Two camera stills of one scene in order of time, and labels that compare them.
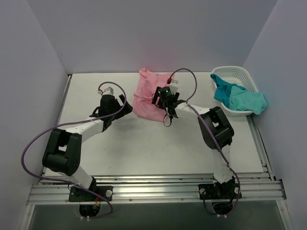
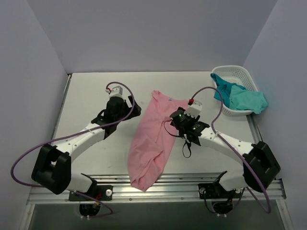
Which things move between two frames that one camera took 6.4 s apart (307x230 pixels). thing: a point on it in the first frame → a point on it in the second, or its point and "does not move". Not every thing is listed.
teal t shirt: (237, 97) does not move
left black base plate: (76, 194) does not move
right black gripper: (165, 101) → (176, 117)
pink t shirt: (148, 83) → (152, 139)
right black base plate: (218, 191) does not move
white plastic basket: (239, 76) does not move
